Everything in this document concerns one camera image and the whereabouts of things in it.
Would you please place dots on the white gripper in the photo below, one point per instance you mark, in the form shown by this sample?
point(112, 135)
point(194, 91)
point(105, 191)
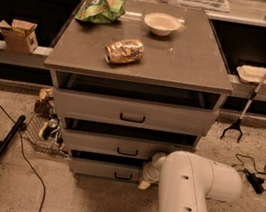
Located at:
point(148, 172)

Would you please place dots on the grey bottom drawer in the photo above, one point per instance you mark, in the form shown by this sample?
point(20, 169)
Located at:
point(114, 171)

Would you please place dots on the grey drawer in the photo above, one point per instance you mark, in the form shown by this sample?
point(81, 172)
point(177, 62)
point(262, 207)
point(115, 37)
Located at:
point(114, 171)
point(126, 112)
point(117, 145)

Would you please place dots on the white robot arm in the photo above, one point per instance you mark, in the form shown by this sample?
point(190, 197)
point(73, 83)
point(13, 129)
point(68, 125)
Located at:
point(186, 181)

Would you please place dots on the grey middle drawer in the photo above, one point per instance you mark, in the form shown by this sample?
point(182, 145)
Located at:
point(117, 145)

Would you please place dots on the grey top drawer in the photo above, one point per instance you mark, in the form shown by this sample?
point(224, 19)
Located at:
point(126, 112)

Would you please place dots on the grey drawer cabinet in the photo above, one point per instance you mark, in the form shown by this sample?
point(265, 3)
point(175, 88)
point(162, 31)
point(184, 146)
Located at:
point(184, 68)

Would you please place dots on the crushed orange soda can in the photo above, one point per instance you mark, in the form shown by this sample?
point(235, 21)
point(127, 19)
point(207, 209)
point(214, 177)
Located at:
point(124, 51)

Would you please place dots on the white takeout tray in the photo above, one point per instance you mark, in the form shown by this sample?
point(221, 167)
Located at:
point(251, 74)

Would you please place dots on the white paper bowl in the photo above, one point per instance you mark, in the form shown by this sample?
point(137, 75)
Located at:
point(161, 24)

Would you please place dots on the green chip bag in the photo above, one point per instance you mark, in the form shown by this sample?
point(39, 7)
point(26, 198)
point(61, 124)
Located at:
point(101, 11)

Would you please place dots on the small cardboard box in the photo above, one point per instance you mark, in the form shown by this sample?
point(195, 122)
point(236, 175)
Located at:
point(20, 36)

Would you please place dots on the reacher grabber tool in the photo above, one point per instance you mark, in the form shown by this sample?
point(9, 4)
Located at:
point(236, 124)

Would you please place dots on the wire basket with trash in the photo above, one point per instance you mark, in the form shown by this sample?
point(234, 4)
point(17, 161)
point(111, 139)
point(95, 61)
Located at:
point(44, 129)

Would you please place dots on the black power adapter with cable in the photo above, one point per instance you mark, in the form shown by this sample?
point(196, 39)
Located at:
point(256, 178)

